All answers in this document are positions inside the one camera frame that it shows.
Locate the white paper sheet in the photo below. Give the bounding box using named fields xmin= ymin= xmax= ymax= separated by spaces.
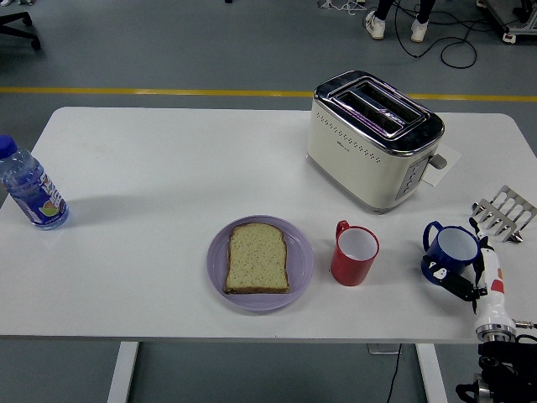
xmin=422 ymin=144 xmax=462 ymax=188

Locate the grey table control box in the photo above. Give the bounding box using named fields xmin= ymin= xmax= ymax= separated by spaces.
xmin=367 ymin=343 xmax=402 ymax=356

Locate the black cable on floor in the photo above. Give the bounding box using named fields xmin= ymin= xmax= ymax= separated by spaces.
xmin=392 ymin=0 xmax=504 ymax=69

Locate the white table leg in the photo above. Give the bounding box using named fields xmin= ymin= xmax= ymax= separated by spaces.
xmin=107 ymin=342 xmax=139 ymax=403
xmin=415 ymin=343 xmax=449 ymax=403

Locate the white cable bundle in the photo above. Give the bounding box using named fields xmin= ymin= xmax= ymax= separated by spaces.
xmin=316 ymin=0 xmax=368 ymax=16

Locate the silver metal toast rack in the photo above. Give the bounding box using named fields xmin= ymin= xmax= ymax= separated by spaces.
xmin=470 ymin=185 xmax=537 ymax=244

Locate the person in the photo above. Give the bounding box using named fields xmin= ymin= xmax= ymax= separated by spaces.
xmin=363 ymin=0 xmax=437 ymax=43

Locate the thin black cable under table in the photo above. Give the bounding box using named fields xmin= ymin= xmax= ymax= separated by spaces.
xmin=384 ymin=343 xmax=404 ymax=403

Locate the plastic bottle with blue cap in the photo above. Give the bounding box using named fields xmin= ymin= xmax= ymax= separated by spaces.
xmin=0 ymin=133 xmax=70 ymax=231

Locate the red enamel cup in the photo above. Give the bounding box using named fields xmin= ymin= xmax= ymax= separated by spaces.
xmin=330 ymin=219 xmax=381 ymax=287

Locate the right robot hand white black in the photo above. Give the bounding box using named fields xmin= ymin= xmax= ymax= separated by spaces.
xmin=421 ymin=216 xmax=517 ymax=332

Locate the blue enamel cup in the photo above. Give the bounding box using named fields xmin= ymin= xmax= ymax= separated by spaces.
xmin=420 ymin=220 xmax=482 ymax=286

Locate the black office chair base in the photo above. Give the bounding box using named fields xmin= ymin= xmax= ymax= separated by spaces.
xmin=0 ymin=11 xmax=42 ymax=50

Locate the purple round plate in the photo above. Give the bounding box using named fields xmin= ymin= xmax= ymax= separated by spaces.
xmin=206 ymin=214 xmax=315 ymax=312

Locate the metal equipment cart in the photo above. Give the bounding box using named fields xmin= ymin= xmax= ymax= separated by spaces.
xmin=477 ymin=0 xmax=537 ymax=43

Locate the cream and chrome toaster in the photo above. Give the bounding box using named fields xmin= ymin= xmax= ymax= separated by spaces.
xmin=305 ymin=70 xmax=449 ymax=215

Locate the slice of bread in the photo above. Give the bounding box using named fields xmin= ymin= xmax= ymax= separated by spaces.
xmin=223 ymin=222 xmax=291 ymax=295

